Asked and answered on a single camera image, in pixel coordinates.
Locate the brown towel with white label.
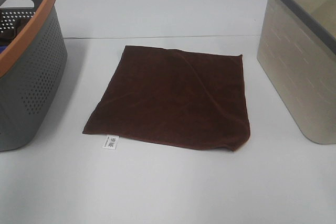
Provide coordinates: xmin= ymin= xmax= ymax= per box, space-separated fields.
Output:
xmin=83 ymin=45 xmax=250 ymax=151

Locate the beige basket grey rim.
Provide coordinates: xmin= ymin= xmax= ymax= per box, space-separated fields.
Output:
xmin=257 ymin=0 xmax=335 ymax=144

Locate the grey perforated basket orange rim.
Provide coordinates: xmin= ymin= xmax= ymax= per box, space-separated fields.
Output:
xmin=1 ymin=0 xmax=67 ymax=151

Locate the blue cloth in basket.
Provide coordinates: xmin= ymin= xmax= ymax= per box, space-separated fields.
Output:
xmin=0 ymin=46 xmax=7 ymax=53

